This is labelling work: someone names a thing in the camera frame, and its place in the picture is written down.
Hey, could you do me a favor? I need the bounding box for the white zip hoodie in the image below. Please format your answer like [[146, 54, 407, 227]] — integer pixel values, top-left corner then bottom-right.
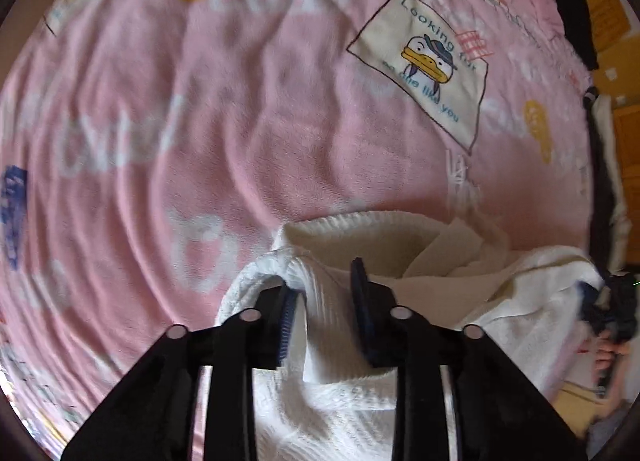
[[217, 212, 601, 460]]

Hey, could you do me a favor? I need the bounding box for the dark and white clothes pile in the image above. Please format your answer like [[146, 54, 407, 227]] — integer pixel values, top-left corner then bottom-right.
[[582, 86, 632, 273]]

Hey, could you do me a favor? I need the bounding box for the person's right hand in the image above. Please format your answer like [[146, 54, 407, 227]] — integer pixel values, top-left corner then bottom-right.
[[593, 330, 630, 374]]

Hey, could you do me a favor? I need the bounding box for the wooden wardrobe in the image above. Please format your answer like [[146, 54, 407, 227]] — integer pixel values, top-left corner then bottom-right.
[[587, 0, 639, 270]]

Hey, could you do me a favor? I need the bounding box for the pink patterned bedspread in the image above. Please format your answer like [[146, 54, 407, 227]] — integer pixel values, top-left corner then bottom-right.
[[1, 0, 591, 458]]

